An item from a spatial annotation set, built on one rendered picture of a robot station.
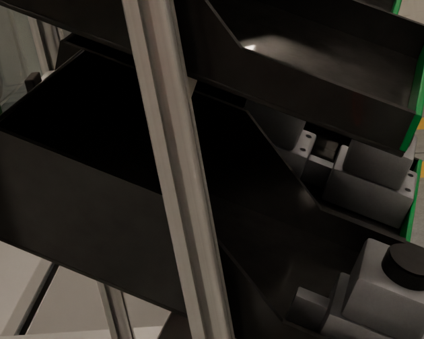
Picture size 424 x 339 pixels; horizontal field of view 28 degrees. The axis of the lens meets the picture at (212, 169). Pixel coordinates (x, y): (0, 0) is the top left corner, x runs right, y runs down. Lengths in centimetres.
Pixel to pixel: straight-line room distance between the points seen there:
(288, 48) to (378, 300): 15
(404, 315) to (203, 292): 11
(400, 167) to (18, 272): 87
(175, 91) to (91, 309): 127
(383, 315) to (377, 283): 2
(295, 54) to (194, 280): 14
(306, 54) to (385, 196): 20
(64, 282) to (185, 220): 108
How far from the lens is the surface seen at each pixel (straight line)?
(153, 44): 39
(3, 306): 131
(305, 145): 65
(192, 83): 44
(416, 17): 435
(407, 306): 47
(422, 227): 299
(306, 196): 58
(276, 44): 48
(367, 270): 47
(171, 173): 41
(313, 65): 47
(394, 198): 64
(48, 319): 143
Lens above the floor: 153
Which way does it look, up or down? 25 degrees down
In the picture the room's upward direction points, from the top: 10 degrees counter-clockwise
